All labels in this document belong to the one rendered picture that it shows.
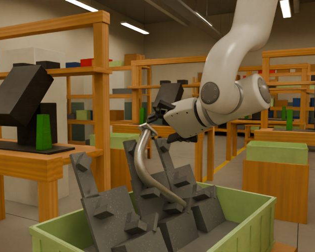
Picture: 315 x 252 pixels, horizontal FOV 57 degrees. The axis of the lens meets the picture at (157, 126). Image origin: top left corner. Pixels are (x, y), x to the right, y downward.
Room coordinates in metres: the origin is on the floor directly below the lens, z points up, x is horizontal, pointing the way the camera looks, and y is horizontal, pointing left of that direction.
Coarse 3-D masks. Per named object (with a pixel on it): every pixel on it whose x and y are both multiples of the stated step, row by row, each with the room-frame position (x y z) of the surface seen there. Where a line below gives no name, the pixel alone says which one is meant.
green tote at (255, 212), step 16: (128, 192) 0.97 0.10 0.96; (224, 192) 1.02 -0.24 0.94; (240, 192) 0.99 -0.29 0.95; (224, 208) 1.02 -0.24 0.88; (240, 208) 0.99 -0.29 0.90; (256, 208) 0.95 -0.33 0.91; (272, 208) 0.90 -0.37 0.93; (48, 224) 0.73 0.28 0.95; (64, 224) 0.77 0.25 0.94; (80, 224) 0.81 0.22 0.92; (240, 224) 0.71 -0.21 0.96; (256, 224) 0.79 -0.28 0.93; (272, 224) 0.91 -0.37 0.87; (32, 240) 0.69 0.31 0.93; (48, 240) 0.64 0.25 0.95; (64, 240) 0.76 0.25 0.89; (80, 240) 0.80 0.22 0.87; (224, 240) 0.63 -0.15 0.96; (240, 240) 0.70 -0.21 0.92; (256, 240) 0.79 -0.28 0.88; (272, 240) 0.91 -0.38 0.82
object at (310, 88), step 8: (312, 64) 7.34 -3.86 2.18; (248, 72) 7.96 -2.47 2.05; (272, 72) 7.74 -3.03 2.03; (280, 72) 7.67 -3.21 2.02; (288, 72) 7.52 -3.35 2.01; (296, 72) 7.44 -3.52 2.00; (312, 72) 7.24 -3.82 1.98; (312, 88) 7.30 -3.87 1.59; (272, 104) 7.72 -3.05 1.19; (280, 104) 7.66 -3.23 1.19; (296, 104) 7.46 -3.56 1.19; (312, 104) 7.28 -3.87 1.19; (248, 128) 8.35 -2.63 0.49; (248, 136) 8.31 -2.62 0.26
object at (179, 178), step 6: (174, 174) 0.99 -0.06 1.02; (180, 174) 0.99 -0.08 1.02; (174, 180) 0.97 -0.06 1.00; (180, 180) 0.95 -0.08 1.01; (186, 180) 0.93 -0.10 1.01; (180, 186) 0.97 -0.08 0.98; (198, 186) 1.03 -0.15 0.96; (192, 192) 1.02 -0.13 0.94; (198, 192) 1.00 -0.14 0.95; (204, 192) 0.98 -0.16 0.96; (198, 198) 1.01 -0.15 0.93; (204, 198) 1.00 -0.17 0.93
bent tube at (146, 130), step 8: (144, 128) 0.89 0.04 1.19; (152, 128) 0.89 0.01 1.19; (144, 136) 0.86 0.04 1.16; (152, 136) 0.91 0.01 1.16; (136, 144) 0.85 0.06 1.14; (144, 144) 0.85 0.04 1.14; (136, 152) 0.83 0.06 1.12; (136, 160) 0.82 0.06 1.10; (136, 168) 0.82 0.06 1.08; (144, 168) 0.82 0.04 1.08; (144, 176) 0.81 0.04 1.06; (152, 184) 0.82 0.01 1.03; (160, 184) 0.84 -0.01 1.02; (160, 192) 0.84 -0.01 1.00; (168, 192) 0.85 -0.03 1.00; (168, 200) 0.86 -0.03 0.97; (176, 200) 0.87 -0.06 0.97
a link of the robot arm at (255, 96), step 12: (240, 84) 0.64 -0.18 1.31; (252, 84) 0.62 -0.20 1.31; (264, 84) 0.66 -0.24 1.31; (240, 96) 0.63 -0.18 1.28; (252, 96) 0.62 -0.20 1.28; (264, 96) 0.63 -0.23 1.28; (240, 108) 0.64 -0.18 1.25; (252, 108) 0.64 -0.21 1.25; (264, 108) 0.63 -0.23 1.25; (216, 120) 0.69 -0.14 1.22; (228, 120) 0.69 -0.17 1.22
